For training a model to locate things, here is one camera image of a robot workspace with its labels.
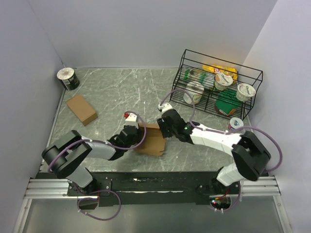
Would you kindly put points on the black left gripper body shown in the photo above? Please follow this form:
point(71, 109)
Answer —
point(137, 139)

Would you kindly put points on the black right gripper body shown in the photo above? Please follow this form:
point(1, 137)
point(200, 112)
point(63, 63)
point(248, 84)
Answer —
point(166, 132)

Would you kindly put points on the brown cardboard box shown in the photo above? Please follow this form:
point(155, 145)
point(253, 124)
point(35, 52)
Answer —
point(82, 109)
point(154, 143)

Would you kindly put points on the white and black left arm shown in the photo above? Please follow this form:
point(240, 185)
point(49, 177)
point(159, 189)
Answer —
point(65, 156)

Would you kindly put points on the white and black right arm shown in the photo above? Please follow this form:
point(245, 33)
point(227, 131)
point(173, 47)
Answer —
point(249, 154)

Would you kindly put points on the folded brown cardboard box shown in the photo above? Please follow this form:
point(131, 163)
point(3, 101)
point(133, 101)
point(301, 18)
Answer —
point(82, 109)

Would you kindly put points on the white green cup lower shelf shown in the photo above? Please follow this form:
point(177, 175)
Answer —
point(195, 90)

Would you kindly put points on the green white packet in rack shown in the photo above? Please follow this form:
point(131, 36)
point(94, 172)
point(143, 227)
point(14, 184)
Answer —
point(206, 79)

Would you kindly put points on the green snack packet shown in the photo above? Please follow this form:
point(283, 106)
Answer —
point(227, 102)

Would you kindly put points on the purple yogurt cup on table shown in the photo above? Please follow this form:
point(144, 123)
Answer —
point(235, 123)

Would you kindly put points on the yogurt cup upper middle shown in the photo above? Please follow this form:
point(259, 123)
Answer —
point(222, 81)

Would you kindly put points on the yellow snack bag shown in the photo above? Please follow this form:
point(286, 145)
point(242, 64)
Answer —
point(229, 71)

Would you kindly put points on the yogurt cup upper right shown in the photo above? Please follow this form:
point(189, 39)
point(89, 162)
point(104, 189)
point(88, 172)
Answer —
point(245, 92)

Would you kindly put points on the dark green noodle cup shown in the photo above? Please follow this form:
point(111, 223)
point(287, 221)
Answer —
point(68, 78)

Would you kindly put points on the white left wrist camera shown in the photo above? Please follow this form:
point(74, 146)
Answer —
point(130, 118)

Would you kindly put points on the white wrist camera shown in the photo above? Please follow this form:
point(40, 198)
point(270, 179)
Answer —
point(164, 107)
point(130, 118)

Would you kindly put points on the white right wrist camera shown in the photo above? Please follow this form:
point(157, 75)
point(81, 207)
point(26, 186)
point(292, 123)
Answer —
point(164, 107)

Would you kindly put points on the black wire rack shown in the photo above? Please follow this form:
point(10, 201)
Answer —
point(194, 60)

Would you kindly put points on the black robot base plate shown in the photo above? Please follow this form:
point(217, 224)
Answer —
point(158, 187)

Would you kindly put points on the aluminium frame rail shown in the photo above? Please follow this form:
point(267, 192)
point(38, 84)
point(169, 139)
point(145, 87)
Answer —
point(62, 189)

